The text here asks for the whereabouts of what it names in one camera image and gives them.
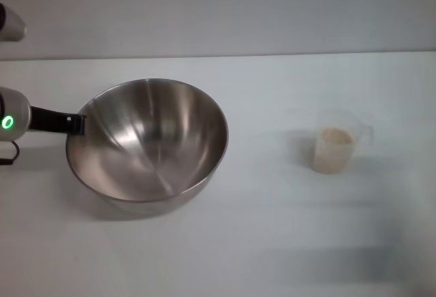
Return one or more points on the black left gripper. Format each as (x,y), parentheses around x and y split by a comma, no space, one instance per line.
(47,120)

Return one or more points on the stainless steel mixing bowl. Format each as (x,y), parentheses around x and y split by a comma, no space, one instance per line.
(146,147)

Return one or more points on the clear plastic measuring cup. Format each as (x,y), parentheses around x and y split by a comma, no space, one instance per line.
(335,120)

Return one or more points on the white rice grains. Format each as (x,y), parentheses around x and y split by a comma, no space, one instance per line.
(335,150)

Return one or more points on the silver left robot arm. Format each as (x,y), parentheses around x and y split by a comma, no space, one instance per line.
(17,113)

